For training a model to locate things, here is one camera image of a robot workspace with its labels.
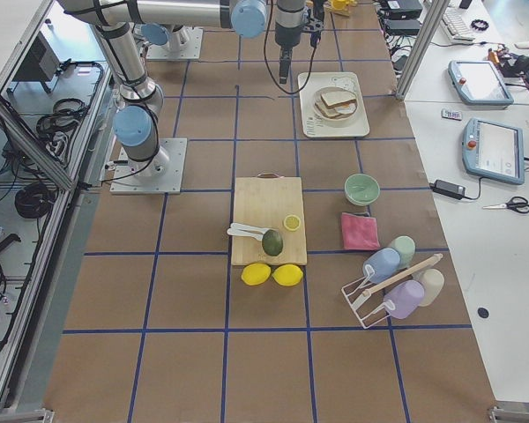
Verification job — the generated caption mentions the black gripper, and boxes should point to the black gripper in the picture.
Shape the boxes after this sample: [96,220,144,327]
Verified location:
[274,0,324,84]

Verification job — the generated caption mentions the bread slice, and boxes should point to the bread slice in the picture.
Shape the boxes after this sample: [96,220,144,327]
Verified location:
[314,101,355,121]
[320,87,357,108]

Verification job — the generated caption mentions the cream round plate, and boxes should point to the cream round plate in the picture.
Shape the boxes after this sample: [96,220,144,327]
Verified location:
[313,86,360,126]

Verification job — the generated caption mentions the bread slice on plate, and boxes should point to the bread slice on plate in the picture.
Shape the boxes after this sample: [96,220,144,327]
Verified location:
[314,101,355,121]

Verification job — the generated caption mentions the yellow mug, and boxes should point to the yellow mug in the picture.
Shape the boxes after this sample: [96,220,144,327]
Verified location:
[331,0,357,9]

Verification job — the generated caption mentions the wooden dish rack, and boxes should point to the wooden dish rack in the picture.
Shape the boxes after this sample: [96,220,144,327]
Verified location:
[331,8,351,17]

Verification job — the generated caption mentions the cream bear tray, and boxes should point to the cream bear tray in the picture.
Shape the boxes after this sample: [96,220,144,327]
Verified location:
[298,71,370,138]

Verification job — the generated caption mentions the fried egg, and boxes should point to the fried egg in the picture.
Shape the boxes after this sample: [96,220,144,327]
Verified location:
[335,102,357,116]

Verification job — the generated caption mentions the wooden cutting board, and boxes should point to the wooden cutting board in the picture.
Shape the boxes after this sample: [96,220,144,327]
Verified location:
[231,176,308,266]

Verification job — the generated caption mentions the green bowl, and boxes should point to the green bowl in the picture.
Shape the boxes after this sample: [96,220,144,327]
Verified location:
[344,174,380,206]

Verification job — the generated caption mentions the lemon half slice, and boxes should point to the lemon half slice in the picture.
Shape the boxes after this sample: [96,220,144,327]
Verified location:
[283,214,302,232]

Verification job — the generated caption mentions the white plastic spoon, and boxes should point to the white plastic spoon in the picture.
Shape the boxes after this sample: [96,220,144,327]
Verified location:
[227,227,263,241]

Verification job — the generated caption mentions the avocado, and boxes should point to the avocado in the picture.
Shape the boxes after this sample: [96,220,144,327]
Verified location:
[261,229,284,256]

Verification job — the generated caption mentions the pink cloth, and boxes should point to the pink cloth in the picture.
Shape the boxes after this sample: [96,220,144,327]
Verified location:
[341,212,380,251]

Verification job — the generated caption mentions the far teach pendant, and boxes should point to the far teach pendant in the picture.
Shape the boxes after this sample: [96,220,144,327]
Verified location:
[447,61,514,108]

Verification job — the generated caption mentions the teach pendant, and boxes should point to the teach pendant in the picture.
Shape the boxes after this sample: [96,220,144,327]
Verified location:
[447,61,514,108]
[461,118,525,185]

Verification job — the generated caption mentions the black power adapter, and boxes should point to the black power adapter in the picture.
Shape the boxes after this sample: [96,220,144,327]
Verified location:
[429,179,466,200]

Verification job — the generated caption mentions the right whole lemon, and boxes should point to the right whole lemon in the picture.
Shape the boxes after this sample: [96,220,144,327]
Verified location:
[272,263,303,286]

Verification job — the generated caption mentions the whole lemon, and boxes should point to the whole lemon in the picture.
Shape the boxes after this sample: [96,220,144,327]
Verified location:
[272,263,303,286]
[241,263,272,286]

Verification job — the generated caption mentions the left whole lemon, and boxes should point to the left whole lemon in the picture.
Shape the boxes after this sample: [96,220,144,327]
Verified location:
[241,263,272,286]

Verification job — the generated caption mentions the green mug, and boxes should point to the green mug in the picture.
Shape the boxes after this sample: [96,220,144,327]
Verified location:
[388,235,416,270]

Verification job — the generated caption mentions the near teach pendant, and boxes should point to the near teach pendant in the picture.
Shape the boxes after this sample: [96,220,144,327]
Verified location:
[461,118,525,185]

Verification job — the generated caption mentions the blue mug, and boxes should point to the blue mug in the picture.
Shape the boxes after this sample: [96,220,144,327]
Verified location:
[362,248,400,284]

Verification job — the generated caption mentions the cream mug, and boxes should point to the cream mug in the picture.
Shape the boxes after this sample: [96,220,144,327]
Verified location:
[414,268,444,307]

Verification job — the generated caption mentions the purple mug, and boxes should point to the purple mug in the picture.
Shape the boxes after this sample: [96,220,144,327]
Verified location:
[383,279,425,319]

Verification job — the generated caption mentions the scissors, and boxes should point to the scissors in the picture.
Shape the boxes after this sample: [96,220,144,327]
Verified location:
[483,196,529,215]

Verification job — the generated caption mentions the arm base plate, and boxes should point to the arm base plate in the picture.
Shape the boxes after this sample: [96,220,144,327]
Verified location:
[141,24,203,62]
[109,137,187,195]

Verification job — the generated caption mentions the white wire mug rack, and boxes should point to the white wire mug rack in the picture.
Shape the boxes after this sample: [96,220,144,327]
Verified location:
[341,253,443,329]

